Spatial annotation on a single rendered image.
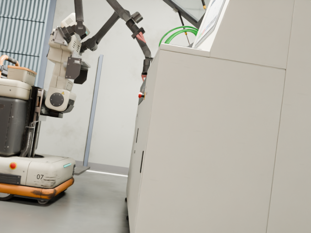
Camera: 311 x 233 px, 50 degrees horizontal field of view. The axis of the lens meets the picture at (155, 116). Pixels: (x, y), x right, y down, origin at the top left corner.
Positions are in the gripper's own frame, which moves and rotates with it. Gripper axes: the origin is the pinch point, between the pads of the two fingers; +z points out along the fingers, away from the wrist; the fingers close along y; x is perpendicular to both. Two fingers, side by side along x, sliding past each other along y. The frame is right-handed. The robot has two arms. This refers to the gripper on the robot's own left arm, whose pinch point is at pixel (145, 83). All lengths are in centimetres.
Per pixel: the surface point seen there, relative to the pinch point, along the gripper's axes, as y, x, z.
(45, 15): 174, 126, -97
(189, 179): -127, -14, 56
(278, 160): -128, -54, 45
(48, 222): -74, 53, 94
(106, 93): 168, 37, -4
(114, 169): 163, 17, 94
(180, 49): -127, -5, 0
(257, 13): -127, -39, -20
